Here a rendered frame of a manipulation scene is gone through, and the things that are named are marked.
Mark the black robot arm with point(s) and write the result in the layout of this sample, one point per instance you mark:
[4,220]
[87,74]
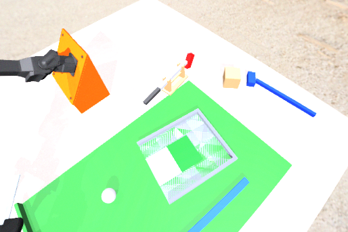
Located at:
[36,68]

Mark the green flat mat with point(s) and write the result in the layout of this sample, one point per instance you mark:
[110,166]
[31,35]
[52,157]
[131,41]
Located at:
[73,201]

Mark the white golf ball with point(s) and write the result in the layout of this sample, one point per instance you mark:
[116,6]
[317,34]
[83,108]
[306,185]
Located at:
[108,195]

